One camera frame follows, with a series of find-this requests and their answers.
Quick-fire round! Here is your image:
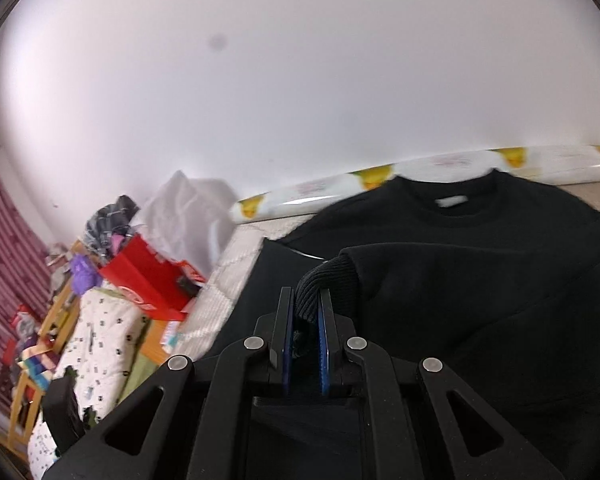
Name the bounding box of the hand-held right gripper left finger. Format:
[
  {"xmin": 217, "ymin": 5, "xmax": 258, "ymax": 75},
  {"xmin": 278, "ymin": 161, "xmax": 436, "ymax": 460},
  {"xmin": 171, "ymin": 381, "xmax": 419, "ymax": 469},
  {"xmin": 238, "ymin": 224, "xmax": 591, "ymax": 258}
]
[{"xmin": 42, "ymin": 287, "xmax": 295, "ymax": 480}]

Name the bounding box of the orange cardboard box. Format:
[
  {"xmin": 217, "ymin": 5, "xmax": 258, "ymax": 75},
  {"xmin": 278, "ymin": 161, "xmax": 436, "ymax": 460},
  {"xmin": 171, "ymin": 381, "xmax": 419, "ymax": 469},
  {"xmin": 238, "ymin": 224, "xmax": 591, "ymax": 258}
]
[{"xmin": 139, "ymin": 317, "xmax": 173, "ymax": 365}]

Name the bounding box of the grey plaid cloth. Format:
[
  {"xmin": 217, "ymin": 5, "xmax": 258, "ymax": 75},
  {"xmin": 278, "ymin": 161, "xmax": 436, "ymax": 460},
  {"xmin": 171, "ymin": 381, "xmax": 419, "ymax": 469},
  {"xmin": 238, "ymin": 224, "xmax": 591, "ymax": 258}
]
[{"xmin": 84, "ymin": 195, "xmax": 141, "ymax": 256}]

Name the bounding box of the duck print rolled mat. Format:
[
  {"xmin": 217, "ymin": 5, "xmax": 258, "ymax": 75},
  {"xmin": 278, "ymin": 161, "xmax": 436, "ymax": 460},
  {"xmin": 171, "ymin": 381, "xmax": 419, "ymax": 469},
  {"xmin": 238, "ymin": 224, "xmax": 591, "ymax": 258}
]
[{"xmin": 230, "ymin": 144, "xmax": 600, "ymax": 226}]

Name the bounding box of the white plastic bag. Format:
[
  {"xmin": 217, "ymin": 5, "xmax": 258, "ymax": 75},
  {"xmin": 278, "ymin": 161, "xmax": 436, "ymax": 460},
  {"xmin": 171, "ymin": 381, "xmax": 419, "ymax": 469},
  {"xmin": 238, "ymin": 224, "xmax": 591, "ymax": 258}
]
[{"xmin": 132, "ymin": 170, "xmax": 238, "ymax": 281}]

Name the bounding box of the purple plush toy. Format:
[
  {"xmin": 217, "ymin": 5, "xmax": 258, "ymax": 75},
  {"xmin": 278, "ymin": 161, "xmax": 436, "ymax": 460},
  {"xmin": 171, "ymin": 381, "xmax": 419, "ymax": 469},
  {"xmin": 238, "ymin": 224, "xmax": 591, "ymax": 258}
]
[{"xmin": 69, "ymin": 254, "xmax": 103, "ymax": 297}]

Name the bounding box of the wooden chair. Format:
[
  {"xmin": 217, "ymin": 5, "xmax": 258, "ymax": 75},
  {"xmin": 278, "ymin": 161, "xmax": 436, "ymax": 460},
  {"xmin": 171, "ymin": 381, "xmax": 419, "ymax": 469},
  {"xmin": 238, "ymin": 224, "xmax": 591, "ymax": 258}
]
[{"xmin": 7, "ymin": 240, "xmax": 88, "ymax": 448}]

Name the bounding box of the black sweater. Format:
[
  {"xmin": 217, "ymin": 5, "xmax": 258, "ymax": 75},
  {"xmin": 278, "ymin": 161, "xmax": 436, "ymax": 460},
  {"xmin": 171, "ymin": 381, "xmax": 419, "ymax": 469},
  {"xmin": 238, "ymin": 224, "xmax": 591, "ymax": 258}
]
[{"xmin": 200, "ymin": 169, "xmax": 600, "ymax": 480}]

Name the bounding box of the white paw print quilt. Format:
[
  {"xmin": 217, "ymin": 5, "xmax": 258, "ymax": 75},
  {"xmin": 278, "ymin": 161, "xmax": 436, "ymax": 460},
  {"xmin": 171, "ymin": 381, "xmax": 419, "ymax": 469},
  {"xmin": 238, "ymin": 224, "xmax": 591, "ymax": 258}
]
[{"xmin": 27, "ymin": 287, "xmax": 151, "ymax": 478}]

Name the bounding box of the red paper bag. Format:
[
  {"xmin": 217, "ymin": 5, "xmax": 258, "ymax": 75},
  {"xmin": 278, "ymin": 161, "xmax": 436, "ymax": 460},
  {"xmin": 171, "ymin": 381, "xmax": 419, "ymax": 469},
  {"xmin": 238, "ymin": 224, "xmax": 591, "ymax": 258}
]
[{"xmin": 98, "ymin": 234, "xmax": 207, "ymax": 322}]

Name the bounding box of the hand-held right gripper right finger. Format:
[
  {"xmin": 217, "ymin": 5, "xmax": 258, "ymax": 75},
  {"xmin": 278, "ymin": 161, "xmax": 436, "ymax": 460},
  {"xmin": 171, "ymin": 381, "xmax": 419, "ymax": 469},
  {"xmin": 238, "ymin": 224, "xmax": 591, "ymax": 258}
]
[{"xmin": 319, "ymin": 289, "xmax": 566, "ymax": 480}]

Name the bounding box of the blue white packet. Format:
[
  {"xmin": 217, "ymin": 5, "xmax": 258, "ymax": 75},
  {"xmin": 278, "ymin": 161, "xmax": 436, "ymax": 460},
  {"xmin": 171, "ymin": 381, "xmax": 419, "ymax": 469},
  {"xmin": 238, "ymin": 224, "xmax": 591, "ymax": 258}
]
[{"xmin": 160, "ymin": 321, "xmax": 185, "ymax": 353}]

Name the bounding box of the colourful striped cloth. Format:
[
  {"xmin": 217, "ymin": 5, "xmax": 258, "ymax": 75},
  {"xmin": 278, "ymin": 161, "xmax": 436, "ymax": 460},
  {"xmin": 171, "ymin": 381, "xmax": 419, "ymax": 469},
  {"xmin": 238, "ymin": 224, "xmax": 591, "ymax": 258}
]
[{"xmin": 17, "ymin": 345, "xmax": 61, "ymax": 388}]

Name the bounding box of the white striped quilted mattress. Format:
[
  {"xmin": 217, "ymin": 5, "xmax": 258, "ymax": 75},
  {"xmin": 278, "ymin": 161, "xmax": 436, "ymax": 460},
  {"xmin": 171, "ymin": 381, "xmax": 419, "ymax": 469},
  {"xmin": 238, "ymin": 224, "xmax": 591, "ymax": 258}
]
[{"xmin": 172, "ymin": 220, "xmax": 311, "ymax": 358}]

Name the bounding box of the green cloth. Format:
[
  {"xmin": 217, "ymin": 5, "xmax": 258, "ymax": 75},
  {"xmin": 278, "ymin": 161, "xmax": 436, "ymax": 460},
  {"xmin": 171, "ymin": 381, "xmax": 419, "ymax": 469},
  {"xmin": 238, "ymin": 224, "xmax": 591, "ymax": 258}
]
[{"xmin": 116, "ymin": 352, "xmax": 162, "ymax": 406}]

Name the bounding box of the maroon curtain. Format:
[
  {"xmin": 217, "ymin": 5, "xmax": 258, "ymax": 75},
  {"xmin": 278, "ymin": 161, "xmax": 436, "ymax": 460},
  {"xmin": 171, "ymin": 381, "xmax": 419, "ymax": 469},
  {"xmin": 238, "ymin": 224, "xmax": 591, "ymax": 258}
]
[{"xmin": 0, "ymin": 157, "xmax": 53, "ymax": 401}]

